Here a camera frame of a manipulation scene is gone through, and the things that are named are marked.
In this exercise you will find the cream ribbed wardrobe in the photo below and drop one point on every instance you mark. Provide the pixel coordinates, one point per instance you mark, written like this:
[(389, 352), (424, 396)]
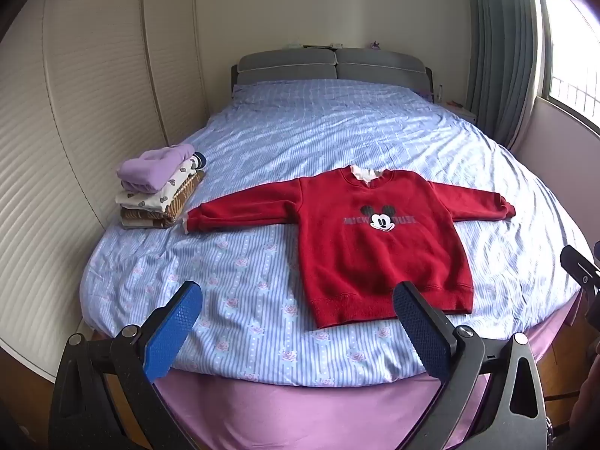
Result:
[(93, 79)]

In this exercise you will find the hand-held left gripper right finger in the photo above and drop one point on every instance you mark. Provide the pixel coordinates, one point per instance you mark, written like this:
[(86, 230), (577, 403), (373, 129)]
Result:
[(422, 333)]

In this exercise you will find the purple bed sheet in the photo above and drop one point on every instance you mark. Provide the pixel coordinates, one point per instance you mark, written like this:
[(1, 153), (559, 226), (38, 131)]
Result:
[(304, 412)]

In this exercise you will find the red cartoon print sweater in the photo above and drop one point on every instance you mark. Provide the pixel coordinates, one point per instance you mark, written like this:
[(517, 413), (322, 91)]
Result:
[(375, 262)]

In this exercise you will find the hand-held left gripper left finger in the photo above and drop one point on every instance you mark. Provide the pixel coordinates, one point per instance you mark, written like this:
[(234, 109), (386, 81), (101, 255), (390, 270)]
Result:
[(172, 333)]

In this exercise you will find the window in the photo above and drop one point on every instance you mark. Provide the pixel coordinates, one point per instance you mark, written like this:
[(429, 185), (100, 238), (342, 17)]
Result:
[(572, 56)]

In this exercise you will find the bed with blue striped sheet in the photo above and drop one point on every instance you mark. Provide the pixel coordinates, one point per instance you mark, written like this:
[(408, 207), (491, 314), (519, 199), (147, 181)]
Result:
[(328, 126)]

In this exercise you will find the brown striped folded garment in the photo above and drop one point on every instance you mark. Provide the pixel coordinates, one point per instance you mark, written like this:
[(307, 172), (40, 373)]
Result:
[(174, 211)]

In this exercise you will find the purple folded garment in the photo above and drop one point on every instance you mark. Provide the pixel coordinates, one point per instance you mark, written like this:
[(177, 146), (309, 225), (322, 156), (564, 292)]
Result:
[(150, 171)]

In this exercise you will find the grey padded bed headboard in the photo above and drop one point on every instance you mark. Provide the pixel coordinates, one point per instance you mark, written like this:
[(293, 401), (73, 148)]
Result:
[(290, 68)]

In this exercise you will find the grey-green curtain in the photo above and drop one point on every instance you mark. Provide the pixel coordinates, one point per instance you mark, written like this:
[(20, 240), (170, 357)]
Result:
[(501, 56)]

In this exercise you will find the person's right forearm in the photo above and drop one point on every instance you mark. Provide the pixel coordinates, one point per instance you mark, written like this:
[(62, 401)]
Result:
[(587, 398)]

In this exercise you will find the navy striped folded garment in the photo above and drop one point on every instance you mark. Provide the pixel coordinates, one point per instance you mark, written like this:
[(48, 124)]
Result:
[(199, 160)]

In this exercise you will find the white printed folded garment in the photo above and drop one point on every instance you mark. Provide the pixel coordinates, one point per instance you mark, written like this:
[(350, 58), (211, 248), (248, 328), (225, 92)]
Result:
[(159, 199)]

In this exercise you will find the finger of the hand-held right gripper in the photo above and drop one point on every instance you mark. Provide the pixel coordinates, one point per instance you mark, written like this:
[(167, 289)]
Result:
[(579, 267)]

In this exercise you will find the white nightstand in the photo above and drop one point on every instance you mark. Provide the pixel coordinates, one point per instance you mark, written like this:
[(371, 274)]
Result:
[(465, 111)]

